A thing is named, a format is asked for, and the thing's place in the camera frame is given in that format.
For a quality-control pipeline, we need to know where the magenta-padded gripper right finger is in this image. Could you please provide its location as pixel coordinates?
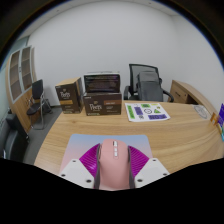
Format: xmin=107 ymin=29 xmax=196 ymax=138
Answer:
xmin=126 ymin=144 xmax=171 ymax=190

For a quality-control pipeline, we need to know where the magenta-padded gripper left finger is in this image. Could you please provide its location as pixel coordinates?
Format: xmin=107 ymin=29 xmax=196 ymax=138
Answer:
xmin=58 ymin=142 xmax=102 ymax=190

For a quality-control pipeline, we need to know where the pink computer mouse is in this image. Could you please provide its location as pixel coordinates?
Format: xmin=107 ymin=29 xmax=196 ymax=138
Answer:
xmin=98 ymin=138 xmax=131 ymax=191

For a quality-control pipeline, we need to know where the pink-blue gradient mouse pad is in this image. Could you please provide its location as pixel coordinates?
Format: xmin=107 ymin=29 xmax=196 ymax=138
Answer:
xmin=59 ymin=133 xmax=154 ymax=174

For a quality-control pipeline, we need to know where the white sheet with green-purple prints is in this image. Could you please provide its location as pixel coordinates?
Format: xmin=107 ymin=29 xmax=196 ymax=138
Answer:
xmin=124 ymin=102 xmax=171 ymax=123

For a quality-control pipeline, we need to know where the black leather chair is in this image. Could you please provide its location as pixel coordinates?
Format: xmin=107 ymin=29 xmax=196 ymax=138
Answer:
xmin=0 ymin=113 xmax=29 ymax=163

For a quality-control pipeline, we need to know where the tall brown coffee box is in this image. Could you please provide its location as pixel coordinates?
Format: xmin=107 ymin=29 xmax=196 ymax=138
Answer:
xmin=54 ymin=77 xmax=84 ymax=115

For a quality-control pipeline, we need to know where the grey backpack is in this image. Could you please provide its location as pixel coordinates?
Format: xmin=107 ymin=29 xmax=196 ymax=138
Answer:
xmin=136 ymin=70 xmax=164 ymax=102

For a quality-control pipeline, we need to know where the wooden side desk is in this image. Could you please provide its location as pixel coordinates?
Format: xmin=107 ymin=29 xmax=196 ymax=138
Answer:
xmin=169 ymin=79 xmax=218 ymax=114

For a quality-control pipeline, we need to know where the black metal-legged chair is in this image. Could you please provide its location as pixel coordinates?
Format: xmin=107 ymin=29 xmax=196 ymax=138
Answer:
xmin=26 ymin=78 xmax=53 ymax=130

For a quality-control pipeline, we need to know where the black printed box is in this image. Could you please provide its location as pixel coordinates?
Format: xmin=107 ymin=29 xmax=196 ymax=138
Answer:
xmin=83 ymin=70 xmax=121 ymax=94

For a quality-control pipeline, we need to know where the black mesh office chair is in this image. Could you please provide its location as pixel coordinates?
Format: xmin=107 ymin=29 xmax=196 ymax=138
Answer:
xmin=123 ymin=63 xmax=175 ymax=103

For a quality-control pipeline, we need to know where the wooden shelf unit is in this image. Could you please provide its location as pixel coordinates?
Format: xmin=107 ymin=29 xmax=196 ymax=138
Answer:
xmin=5 ymin=45 xmax=43 ymax=133

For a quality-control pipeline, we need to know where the clear sheet with grey ring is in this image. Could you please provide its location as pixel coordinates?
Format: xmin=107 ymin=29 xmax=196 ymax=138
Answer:
xmin=191 ymin=104 xmax=212 ymax=120

